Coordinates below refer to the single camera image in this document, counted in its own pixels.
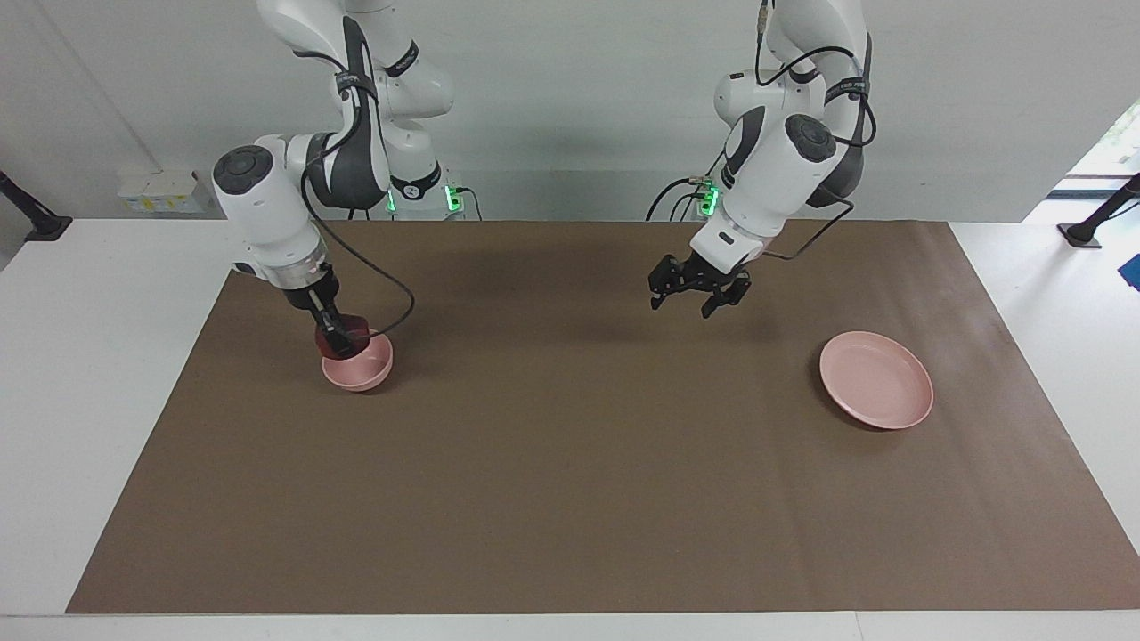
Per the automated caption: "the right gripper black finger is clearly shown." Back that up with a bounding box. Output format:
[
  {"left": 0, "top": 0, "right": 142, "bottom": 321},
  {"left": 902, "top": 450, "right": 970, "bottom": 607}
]
[{"left": 311, "top": 304, "right": 351, "bottom": 360}]

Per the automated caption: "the brown paper table mat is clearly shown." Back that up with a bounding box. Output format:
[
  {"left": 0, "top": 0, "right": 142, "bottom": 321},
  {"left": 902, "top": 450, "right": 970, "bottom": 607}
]
[{"left": 67, "top": 220, "right": 1140, "bottom": 615}]

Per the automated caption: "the pink bowl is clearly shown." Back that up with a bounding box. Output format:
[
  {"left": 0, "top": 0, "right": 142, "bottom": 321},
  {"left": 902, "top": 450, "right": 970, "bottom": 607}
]
[{"left": 321, "top": 334, "right": 395, "bottom": 394}]

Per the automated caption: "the dark red apple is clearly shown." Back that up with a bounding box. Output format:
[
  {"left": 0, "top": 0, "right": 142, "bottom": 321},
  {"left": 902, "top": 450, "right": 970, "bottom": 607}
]
[{"left": 315, "top": 316, "right": 371, "bottom": 360}]

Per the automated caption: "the white box with labels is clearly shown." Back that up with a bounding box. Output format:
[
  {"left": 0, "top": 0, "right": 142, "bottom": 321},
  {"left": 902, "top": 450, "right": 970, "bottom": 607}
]
[{"left": 117, "top": 169, "right": 211, "bottom": 214}]

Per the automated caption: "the glass window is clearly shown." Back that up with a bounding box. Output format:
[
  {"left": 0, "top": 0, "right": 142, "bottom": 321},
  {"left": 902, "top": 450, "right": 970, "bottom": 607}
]
[{"left": 1051, "top": 96, "right": 1140, "bottom": 199}]

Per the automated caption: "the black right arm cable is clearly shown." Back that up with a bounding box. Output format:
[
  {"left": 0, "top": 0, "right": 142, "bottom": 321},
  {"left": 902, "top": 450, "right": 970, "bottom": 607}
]
[{"left": 300, "top": 18, "right": 417, "bottom": 337}]

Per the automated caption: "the pink plate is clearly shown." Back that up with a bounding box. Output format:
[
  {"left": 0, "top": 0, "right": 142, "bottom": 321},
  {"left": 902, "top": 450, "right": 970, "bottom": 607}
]
[{"left": 818, "top": 331, "right": 935, "bottom": 431}]

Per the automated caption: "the black stand with base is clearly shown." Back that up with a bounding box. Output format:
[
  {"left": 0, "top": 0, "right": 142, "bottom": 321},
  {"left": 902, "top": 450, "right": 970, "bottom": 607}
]
[
  {"left": 0, "top": 171, "right": 73, "bottom": 243},
  {"left": 1057, "top": 174, "right": 1140, "bottom": 249}
]

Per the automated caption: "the black base cable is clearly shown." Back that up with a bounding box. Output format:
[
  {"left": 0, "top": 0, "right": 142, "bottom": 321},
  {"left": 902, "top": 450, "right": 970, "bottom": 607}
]
[{"left": 646, "top": 151, "right": 727, "bottom": 222}]

